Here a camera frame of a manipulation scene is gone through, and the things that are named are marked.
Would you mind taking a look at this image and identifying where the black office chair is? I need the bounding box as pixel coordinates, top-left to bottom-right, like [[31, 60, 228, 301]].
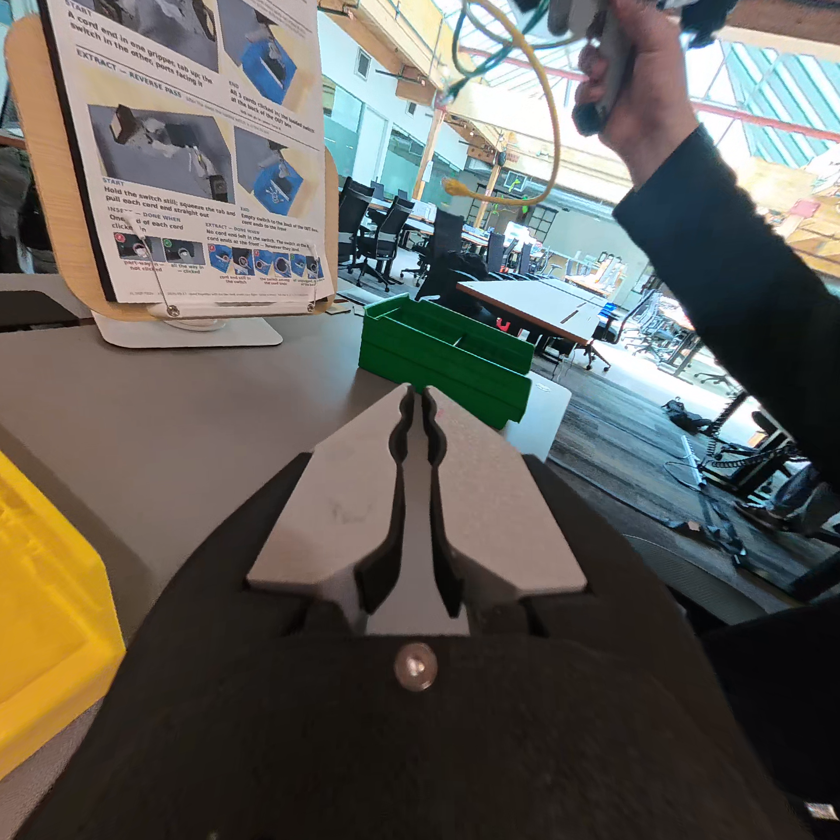
[[357, 196, 416, 293], [420, 210, 466, 290], [338, 177, 375, 277]]

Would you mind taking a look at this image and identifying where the white stand base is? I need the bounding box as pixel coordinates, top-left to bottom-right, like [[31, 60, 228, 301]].
[[92, 311, 284, 350]]

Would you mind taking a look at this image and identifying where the white office table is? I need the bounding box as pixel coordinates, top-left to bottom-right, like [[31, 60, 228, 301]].
[[456, 279, 608, 349]]

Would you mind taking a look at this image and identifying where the wooden poster board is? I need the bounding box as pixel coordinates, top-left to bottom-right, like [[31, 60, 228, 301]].
[[3, 13, 341, 324]]

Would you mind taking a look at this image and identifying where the person's right hand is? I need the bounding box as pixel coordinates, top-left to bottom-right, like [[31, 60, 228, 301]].
[[574, 0, 700, 191]]

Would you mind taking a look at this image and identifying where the yellow plastic bin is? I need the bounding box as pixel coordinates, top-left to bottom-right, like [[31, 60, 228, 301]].
[[0, 451, 127, 782]]

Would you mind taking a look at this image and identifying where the person's right forearm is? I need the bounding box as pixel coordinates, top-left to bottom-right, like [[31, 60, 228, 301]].
[[612, 125, 840, 487]]

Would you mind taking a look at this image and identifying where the green ethernet cable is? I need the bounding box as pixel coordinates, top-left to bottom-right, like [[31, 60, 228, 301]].
[[449, 0, 592, 106]]

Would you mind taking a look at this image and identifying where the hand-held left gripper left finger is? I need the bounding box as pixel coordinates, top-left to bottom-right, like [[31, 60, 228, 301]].
[[247, 383, 417, 632]]

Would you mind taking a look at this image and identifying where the yellow ethernet cable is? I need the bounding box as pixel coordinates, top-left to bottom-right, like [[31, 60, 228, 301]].
[[443, 0, 562, 207]]

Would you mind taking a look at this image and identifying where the person's dark clothing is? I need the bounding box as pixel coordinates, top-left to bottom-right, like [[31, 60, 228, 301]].
[[699, 604, 840, 815]]

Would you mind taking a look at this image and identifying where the green plastic bin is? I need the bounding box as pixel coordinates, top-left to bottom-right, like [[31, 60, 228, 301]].
[[357, 293, 536, 432]]

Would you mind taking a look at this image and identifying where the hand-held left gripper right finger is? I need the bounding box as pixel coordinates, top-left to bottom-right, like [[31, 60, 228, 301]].
[[421, 386, 588, 619]]

